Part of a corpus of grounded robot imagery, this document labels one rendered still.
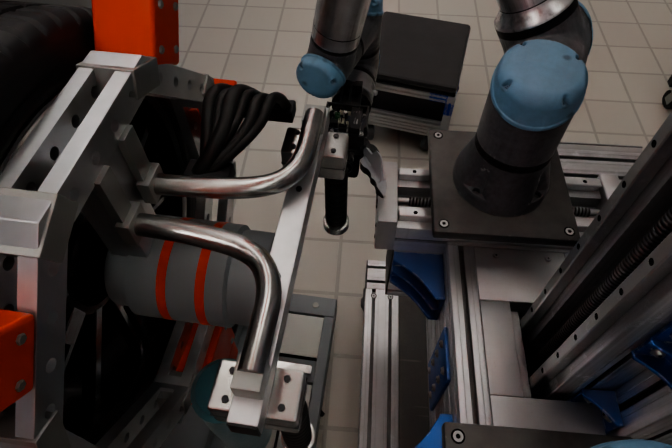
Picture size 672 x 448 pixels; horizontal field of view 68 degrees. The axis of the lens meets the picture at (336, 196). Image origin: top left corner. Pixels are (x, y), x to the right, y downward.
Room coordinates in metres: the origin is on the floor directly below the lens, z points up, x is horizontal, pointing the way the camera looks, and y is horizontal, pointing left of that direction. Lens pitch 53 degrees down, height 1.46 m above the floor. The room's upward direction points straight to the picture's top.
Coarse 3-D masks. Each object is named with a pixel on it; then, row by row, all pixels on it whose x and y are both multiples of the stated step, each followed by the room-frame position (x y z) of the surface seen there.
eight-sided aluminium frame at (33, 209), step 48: (96, 96) 0.41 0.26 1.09; (144, 96) 0.43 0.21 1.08; (192, 96) 0.53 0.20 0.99; (48, 144) 0.32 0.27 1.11; (96, 144) 0.33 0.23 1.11; (192, 144) 0.57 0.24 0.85; (0, 192) 0.26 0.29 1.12; (48, 192) 0.26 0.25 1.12; (0, 240) 0.22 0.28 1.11; (48, 240) 0.22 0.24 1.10; (0, 288) 0.20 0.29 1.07; (48, 288) 0.20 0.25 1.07; (48, 336) 0.17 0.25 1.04; (48, 384) 0.14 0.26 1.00; (0, 432) 0.10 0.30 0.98; (48, 432) 0.10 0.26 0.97; (144, 432) 0.16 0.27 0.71
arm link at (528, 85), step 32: (512, 64) 0.53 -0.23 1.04; (544, 64) 0.53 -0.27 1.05; (576, 64) 0.53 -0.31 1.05; (512, 96) 0.49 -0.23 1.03; (544, 96) 0.48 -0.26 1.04; (576, 96) 0.48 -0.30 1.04; (480, 128) 0.52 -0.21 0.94; (512, 128) 0.47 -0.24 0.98; (544, 128) 0.46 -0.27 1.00; (512, 160) 0.47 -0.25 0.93; (544, 160) 0.47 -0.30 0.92
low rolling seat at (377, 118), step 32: (384, 32) 1.63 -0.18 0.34; (416, 32) 1.63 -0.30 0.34; (448, 32) 1.63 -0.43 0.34; (384, 64) 1.44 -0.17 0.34; (416, 64) 1.44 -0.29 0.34; (448, 64) 1.44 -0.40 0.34; (384, 96) 1.54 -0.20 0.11; (416, 96) 1.35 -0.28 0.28; (448, 96) 1.32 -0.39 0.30; (416, 128) 1.34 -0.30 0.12
